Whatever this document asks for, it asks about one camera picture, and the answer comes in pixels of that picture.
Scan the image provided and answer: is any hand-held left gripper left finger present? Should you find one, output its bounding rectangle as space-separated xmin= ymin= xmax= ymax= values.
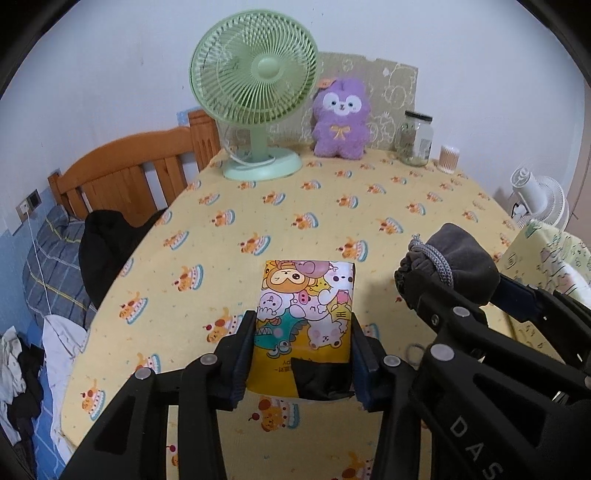
xmin=60 ymin=310 xmax=257 ymax=480

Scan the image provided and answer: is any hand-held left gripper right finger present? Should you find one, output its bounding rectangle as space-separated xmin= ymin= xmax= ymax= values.
xmin=350 ymin=316 xmax=426 ymax=480

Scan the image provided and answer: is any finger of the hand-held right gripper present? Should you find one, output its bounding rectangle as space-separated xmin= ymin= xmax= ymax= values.
xmin=492 ymin=274 xmax=591 ymax=324
xmin=394 ymin=268 xmax=490 ymax=342

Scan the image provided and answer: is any black sock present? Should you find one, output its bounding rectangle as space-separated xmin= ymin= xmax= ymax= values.
xmin=291 ymin=357 xmax=356 ymax=401

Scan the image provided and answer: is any grey drawstring pouch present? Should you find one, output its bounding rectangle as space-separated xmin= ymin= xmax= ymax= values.
xmin=399 ymin=223 xmax=502 ymax=305

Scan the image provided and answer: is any printed fabric storage box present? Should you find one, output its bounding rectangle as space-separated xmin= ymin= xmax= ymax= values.
xmin=498 ymin=220 xmax=591 ymax=365

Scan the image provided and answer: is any cartoon printed packet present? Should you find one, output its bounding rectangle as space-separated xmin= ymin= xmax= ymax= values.
xmin=248 ymin=260 xmax=357 ymax=400

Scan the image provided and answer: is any white standing fan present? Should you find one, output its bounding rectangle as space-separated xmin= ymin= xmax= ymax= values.
xmin=509 ymin=167 xmax=570 ymax=230

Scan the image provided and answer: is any cotton swab container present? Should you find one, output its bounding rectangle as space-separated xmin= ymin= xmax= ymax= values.
xmin=438 ymin=145 xmax=461 ymax=174

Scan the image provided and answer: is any yellow printed tablecloth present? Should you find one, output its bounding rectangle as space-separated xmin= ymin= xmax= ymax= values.
xmin=60 ymin=148 xmax=522 ymax=480

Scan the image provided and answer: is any glass jar with black lid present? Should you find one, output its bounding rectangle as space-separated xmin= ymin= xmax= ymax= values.
xmin=397 ymin=111 xmax=435 ymax=167

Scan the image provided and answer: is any black clothing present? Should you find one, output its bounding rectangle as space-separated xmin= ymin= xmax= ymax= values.
xmin=78 ymin=209 xmax=167 ymax=309

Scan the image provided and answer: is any white garment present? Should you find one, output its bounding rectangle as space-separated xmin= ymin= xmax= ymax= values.
xmin=41 ymin=314 xmax=88 ymax=453

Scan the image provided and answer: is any purple plush toy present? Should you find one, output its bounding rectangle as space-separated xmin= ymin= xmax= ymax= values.
xmin=311 ymin=78 xmax=371 ymax=160

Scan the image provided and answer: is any blue bed sheet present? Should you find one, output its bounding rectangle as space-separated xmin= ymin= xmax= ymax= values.
xmin=0 ymin=388 xmax=79 ymax=480

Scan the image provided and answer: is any blue plaid pillow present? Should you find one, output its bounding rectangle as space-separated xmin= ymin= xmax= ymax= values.
xmin=23 ymin=205 xmax=100 ymax=330

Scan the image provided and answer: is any pile of clothes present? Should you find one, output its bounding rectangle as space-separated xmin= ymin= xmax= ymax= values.
xmin=0 ymin=325 xmax=47 ymax=444

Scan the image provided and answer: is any wooden bed headboard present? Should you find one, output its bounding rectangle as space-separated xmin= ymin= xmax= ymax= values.
xmin=48 ymin=110 xmax=222 ymax=227

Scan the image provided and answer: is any green table fan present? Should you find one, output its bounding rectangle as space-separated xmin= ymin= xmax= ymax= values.
xmin=189 ymin=11 xmax=319 ymax=182

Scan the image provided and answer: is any white charging cable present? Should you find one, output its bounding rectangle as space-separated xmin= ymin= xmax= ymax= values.
xmin=25 ymin=210 xmax=54 ymax=319

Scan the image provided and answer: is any wall socket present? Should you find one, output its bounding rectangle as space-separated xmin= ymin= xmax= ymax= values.
xmin=16 ymin=188 xmax=42 ymax=220

